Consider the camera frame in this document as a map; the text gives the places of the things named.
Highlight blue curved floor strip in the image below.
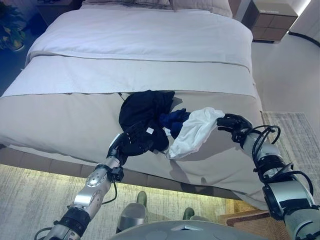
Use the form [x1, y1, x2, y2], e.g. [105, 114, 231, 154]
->
[289, 31, 320, 47]

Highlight green potted plant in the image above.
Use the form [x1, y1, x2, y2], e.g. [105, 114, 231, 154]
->
[0, 4, 28, 52]

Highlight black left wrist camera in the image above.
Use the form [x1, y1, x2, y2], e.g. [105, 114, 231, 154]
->
[111, 166, 125, 182]

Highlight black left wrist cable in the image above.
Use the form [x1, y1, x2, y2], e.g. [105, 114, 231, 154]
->
[101, 179, 118, 205]

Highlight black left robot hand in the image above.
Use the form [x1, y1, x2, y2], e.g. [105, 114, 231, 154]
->
[107, 122, 156, 167]

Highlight silver right robot leg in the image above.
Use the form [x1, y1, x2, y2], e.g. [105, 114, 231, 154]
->
[183, 207, 213, 223]

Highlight blue garment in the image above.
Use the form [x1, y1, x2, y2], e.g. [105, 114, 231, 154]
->
[158, 108, 192, 138]

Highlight white duvet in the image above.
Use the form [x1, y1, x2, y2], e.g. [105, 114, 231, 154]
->
[1, 8, 256, 97]

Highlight grey patterned pillow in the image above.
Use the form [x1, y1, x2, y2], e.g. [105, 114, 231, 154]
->
[82, 0, 176, 11]

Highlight silver robot leg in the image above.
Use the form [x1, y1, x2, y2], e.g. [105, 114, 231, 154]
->
[183, 207, 213, 223]
[116, 191, 148, 233]

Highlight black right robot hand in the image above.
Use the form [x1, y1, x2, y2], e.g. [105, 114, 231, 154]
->
[216, 113, 253, 143]

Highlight beige bed cover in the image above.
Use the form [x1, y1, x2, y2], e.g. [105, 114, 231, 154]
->
[0, 91, 270, 211]

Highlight beige pillow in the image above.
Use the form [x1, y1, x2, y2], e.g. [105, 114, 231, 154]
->
[172, 0, 233, 18]

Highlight grey robot torso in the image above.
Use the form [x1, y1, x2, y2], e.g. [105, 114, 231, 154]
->
[107, 219, 253, 240]

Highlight brown cube nightstand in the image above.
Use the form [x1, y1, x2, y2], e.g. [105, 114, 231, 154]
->
[241, 0, 300, 45]

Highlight black garment with white label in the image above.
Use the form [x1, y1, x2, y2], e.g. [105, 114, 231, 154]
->
[118, 89, 176, 157]

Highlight brown wicker basket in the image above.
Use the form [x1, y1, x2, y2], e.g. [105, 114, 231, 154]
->
[219, 199, 278, 240]

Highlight silver left robot leg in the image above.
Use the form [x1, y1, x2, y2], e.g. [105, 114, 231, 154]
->
[116, 191, 148, 233]

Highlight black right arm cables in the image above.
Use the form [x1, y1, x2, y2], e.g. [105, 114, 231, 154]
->
[251, 124, 316, 198]

